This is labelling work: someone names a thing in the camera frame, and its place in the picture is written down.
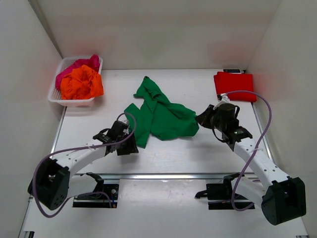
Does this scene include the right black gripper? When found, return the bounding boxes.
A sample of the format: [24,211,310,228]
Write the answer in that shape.
[195,105,225,132]

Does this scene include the green t shirt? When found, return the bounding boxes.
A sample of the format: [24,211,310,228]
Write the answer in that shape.
[124,76,199,148]

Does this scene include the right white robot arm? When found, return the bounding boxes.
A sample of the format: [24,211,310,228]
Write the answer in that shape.
[195,103,307,226]

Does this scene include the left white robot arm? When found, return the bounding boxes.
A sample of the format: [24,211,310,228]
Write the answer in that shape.
[27,120,138,211]

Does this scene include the folded red t shirt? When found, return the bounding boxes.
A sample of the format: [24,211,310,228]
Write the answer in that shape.
[213,71,257,103]

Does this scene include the small black device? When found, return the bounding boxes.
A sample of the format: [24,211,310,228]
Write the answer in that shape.
[223,69,241,73]

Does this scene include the orange t shirt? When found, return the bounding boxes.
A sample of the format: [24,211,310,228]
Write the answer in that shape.
[60,65,104,100]

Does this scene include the white plastic basket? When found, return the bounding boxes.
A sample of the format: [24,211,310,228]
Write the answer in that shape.
[48,56,103,107]

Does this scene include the pink t shirt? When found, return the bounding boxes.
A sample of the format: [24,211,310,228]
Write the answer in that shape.
[55,55,100,91]

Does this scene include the aluminium rail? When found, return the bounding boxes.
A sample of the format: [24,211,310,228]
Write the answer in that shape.
[74,173,261,181]

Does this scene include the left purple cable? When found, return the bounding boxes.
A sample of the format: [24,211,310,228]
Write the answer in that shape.
[32,112,137,218]

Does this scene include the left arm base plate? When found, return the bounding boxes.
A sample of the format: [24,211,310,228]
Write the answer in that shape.
[72,180,119,209]

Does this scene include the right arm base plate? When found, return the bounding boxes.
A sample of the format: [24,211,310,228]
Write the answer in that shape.
[194,176,256,210]

